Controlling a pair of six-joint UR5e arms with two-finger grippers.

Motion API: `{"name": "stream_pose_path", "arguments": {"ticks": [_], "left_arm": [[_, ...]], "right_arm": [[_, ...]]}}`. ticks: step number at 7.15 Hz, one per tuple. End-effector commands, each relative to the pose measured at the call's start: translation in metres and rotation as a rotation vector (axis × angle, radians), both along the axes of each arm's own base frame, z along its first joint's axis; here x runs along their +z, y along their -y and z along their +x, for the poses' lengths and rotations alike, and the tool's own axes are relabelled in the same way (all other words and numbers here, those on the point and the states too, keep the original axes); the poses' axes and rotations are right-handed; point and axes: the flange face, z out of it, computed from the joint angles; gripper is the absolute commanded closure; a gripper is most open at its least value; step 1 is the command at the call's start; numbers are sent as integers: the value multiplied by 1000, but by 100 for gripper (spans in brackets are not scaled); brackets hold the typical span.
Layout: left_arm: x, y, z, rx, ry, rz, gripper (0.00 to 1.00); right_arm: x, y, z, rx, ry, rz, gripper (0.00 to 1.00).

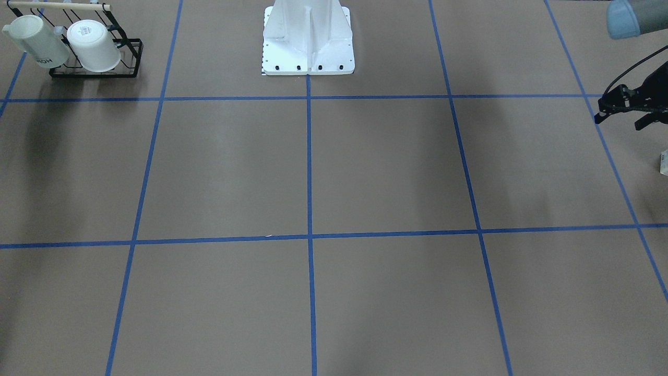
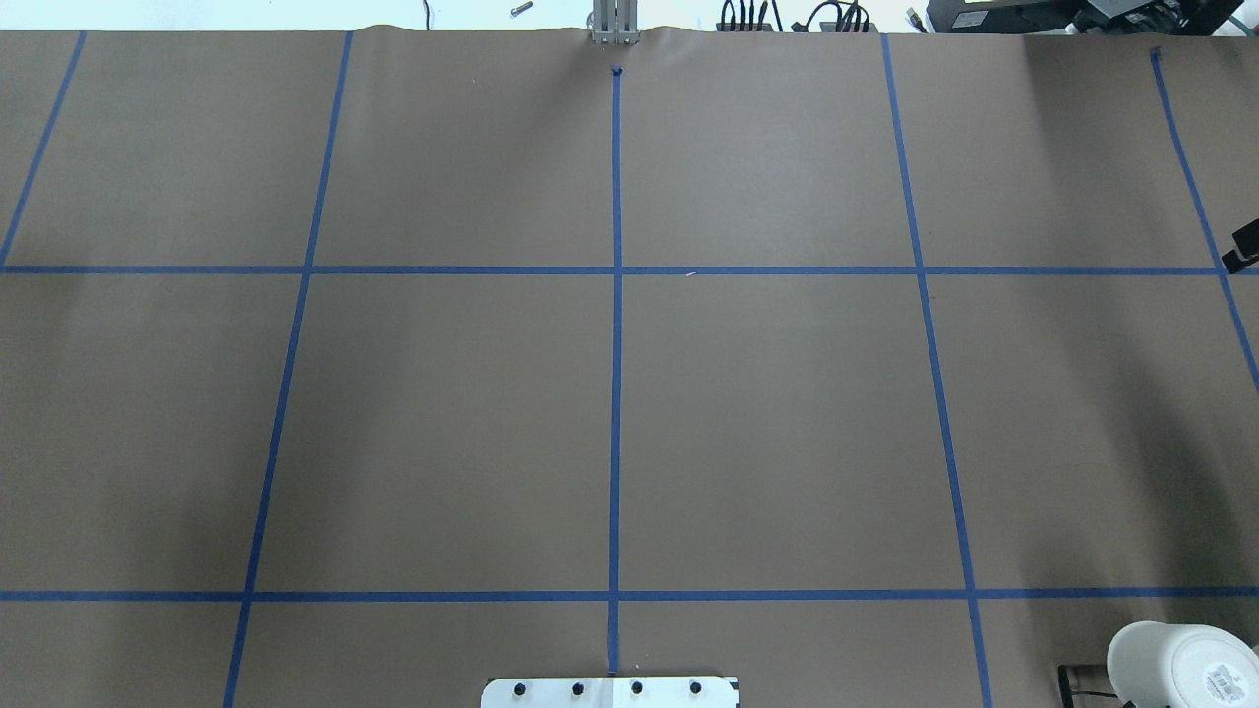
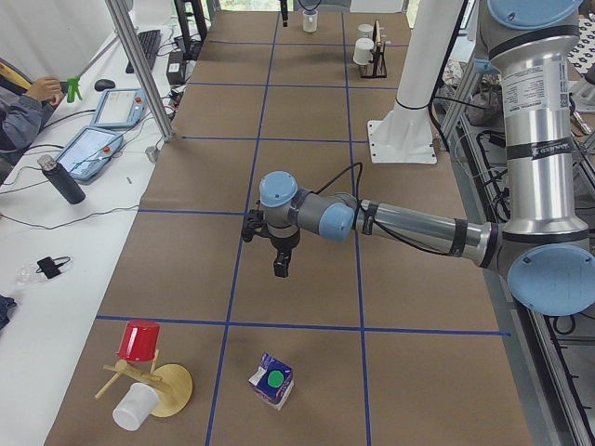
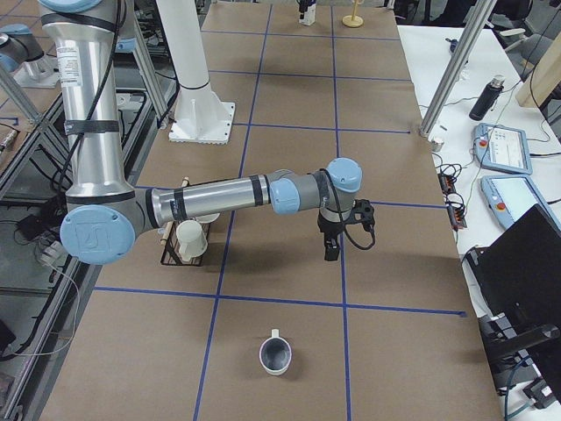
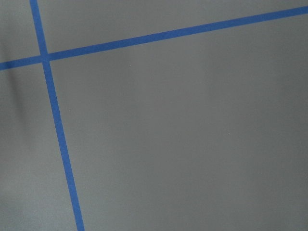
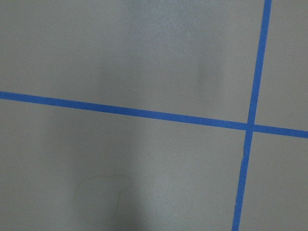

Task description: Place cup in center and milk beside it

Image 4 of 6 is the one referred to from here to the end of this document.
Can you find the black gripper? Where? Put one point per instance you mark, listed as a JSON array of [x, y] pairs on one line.
[[330, 231]]

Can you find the white mug grey interior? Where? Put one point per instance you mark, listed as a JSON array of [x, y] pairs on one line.
[[275, 354]]

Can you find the milk carton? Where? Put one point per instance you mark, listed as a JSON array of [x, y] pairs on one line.
[[307, 12]]

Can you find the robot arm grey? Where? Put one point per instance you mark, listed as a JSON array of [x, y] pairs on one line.
[[18, 46]]

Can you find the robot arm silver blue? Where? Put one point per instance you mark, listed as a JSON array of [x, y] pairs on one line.
[[105, 213]]

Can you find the white cup on rack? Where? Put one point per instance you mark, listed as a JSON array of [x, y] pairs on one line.
[[207, 219], [192, 240]]

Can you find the black usb hub lower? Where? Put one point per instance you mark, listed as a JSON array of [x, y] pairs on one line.
[[456, 214]]

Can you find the black usb hub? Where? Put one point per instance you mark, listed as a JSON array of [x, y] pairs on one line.
[[447, 184], [456, 214]]

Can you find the black usb hub upper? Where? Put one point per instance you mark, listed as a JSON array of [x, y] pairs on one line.
[[447, 184]]

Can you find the lower teach pendant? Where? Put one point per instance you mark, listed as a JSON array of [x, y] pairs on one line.
[[510, 196]]

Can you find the teach pendant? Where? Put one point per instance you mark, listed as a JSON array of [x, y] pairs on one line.
[[502, 148], [510, 196]]

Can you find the black laptop monitor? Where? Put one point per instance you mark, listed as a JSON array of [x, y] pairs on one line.
[[519, 274]]

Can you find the upper teach pendant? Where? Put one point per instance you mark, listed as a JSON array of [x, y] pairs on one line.
[[502, 148]]

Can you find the black water bottle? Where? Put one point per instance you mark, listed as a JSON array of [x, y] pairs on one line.
[[487, 98]]

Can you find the wooden stand with round base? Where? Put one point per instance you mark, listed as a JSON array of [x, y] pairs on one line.
[[353, 20]]

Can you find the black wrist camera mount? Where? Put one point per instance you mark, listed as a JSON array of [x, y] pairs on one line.
[[363, 213]]

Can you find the black wire cup rack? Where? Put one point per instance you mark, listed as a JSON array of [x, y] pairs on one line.
[[170, 256]]

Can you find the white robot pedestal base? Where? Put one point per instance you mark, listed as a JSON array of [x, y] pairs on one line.
[[199, 114]]

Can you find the aluminium frame post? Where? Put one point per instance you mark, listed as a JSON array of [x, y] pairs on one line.
[[467, 40]]

